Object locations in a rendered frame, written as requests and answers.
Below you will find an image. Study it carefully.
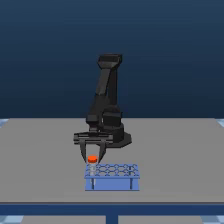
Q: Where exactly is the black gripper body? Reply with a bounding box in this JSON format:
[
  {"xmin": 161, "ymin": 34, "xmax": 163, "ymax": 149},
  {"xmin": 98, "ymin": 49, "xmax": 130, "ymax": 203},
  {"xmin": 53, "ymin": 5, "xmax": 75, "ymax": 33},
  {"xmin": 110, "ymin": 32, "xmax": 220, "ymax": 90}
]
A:
[{"xmin": 73, "ymin": 131, "xmax": 114, "ymax": 146}]

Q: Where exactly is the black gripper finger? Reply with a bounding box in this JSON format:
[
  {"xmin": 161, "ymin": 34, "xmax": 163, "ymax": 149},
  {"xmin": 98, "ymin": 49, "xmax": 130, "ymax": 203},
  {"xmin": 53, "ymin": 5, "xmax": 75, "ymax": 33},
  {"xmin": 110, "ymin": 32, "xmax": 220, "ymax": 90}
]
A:
[
  {"xmin": 97, "ymin": 142, "xmax": 108, "ymax": 164},
  {"xmin": 78, "ymin": 143, "xmax": 89, "ymax": 165}
]

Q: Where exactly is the clear tube with orange cap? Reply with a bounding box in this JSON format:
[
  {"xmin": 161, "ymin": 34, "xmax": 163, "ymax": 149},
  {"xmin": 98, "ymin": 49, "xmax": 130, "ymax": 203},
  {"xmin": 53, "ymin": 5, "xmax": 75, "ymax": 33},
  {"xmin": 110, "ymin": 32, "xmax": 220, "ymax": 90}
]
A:
[{"xmin": 87, "ymin": 155, "xmax": 98, "ymax": 188}]

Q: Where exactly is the blue tube rack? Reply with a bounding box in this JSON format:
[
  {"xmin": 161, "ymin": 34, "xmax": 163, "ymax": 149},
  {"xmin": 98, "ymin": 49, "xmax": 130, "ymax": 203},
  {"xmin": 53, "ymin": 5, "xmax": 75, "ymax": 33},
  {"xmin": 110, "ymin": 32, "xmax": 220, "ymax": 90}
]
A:
[{"xmin": 84, "ymin": 163, "xmax": 141, "ymax": 192}]

